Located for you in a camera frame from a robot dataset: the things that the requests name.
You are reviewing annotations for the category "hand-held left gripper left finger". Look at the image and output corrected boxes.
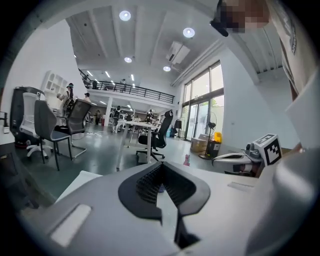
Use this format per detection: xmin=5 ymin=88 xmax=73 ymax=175
xmin=21 ymin=161 xmax=181 ymax=256

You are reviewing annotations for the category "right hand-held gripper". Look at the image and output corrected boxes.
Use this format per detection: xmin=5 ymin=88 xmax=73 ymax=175
xmin=212 ymin=133 xmax=283 ymax=177

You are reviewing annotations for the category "black balcony railing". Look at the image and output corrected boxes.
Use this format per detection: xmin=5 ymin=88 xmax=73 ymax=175
xmin=78 ymin=68 xmax=176 ymax=105

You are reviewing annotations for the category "ceiling air conditioner unit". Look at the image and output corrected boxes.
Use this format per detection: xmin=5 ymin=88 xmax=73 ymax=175
xmin=165 ymin=41 xmax=191 ymax=65

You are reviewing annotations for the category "person's left forearm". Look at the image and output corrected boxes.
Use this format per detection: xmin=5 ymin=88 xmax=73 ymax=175
xmin=287 ymin=72 xmax=301 ymax=102

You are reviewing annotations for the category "white office chair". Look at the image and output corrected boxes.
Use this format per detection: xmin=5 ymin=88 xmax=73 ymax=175
xmin=9 ymin=86 xmax=46 ymax=146
xmin=19 ymin=92 xmax=54 ymax=160

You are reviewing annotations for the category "white wall shelf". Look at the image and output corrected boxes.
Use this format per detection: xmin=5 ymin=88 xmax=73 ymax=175
xmin=41 ymin=70 xmax=69 ymax=111

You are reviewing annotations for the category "person's beige t-shirt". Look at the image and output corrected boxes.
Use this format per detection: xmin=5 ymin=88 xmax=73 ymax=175
xmin=264 ymin=0 xmax=320 ymax=101

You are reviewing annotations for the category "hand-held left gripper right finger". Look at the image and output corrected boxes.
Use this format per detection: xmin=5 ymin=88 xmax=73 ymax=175
xmin=162 ymin=161 xmax=263 ymax=256

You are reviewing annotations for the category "white desk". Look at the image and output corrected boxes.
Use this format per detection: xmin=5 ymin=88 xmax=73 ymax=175
xmin=116 ymin=119 xmax=161 ymax=171

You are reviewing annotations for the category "black mesh chair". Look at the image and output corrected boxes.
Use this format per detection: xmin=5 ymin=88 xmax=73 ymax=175
xmin=54 ymin=98 xmax=92 ymax=159

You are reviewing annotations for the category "glass door wall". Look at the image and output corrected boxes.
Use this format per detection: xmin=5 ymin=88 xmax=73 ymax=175
xmin=180 ymin=60 xmax=225 ymax=142

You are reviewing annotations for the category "grey chair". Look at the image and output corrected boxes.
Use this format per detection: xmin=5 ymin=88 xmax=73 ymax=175
xmin=33 ymin=99 xmax=74 ymax=171

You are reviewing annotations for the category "black high-back office chair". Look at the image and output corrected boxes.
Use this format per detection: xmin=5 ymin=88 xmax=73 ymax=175
xmin=136 ymin=109 xmax=175 ymax=163

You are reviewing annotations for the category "black bin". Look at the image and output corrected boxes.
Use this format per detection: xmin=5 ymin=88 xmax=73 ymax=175
xmin=206 ymin=139 xmax=221 ymax=159

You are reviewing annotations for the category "head-worn black camera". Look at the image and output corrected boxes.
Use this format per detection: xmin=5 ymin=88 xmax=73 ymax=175
xmin=209 ymin=0 xmax=230 ymax=38

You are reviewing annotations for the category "black floor fan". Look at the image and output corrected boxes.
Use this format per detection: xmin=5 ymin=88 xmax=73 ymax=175
xmin=198 ymin=111 xmax=217 ymax=160

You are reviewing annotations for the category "brown cardboard box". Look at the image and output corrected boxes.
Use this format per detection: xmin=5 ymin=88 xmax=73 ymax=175
xmin=190 ymin=133 xmax=210 ymax=154

